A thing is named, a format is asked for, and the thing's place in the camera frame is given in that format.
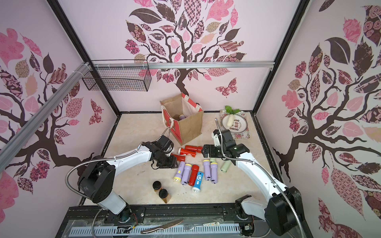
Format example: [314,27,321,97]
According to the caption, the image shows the purple flashlight yellow head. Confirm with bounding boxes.
[174,161,186,182]

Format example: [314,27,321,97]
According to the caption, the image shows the aluminium rail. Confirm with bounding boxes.
[93,61,275,69]
[1,62,90,171]

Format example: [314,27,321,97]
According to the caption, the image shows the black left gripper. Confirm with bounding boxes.
[154,151,179,169]

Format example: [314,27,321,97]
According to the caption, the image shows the wooden handled knife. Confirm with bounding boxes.
[140,219,184,234]

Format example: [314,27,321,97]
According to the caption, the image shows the red flashlight upright row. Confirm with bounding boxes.
[188,165,199,186]

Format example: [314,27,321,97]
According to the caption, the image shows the black cap jar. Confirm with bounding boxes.
[159,189,171,203]
[152,180,162,195]

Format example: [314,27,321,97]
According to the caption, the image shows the silver fork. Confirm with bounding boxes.
[183,222,220,231]

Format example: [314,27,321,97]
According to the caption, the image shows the blue flashlight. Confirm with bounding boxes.
[191,172,204,193]

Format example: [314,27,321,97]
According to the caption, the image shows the black wire basket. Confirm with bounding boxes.
[82,59,152,92]

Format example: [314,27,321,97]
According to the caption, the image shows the black cap jar front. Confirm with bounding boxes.
[159,189,171,203]

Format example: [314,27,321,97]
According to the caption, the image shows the black cap jar rear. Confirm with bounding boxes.
[152,180,162,195]

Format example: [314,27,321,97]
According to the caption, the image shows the aluminium rail back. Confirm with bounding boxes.
[93,61,275,69]

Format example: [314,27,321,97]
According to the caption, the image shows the white cable duct strip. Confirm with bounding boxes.
[68,224,241,238]

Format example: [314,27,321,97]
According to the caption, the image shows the red flashlight top right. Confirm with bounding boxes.
[185,145,203,153]

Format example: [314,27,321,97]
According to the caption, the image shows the aluminium rail left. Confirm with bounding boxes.
[1,62,90,171]

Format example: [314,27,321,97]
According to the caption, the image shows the purple flashlight yellow ring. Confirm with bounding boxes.
[181,163,192,185]

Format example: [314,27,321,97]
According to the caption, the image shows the red flashlight silver head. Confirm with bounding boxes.
[178,148,196,157]

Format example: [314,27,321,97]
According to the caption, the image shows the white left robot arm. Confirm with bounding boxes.
[64,135,178,223]

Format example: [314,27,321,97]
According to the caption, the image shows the floral plate with radish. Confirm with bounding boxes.
[219,109,250,139]

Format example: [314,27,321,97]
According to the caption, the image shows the red and brown tote bag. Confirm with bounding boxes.
[160,93,203,145]

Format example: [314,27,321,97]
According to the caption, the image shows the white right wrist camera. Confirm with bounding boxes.
[211,129,221,147]

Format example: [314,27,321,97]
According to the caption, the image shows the red flashlight left lying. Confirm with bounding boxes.
[172,154,186,162]

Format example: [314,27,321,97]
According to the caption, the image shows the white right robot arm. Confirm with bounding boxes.
[202,129,307,238]

